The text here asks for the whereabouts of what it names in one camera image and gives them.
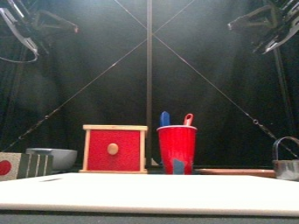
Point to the red toy utensil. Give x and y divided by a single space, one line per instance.
188 119

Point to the blue toy utensil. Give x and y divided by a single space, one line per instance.
164 119

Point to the grey bowl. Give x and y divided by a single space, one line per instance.
57 157

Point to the red wooden drawer box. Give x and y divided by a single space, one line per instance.
113 149

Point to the red plastic cup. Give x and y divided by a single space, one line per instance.
176 150

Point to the silver padlock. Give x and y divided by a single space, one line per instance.
286 169

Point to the wooden tray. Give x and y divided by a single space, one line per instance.
238 172

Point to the white cutting board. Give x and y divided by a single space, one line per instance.
147 192

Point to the vertical metal frame pole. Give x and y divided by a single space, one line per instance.
148 81

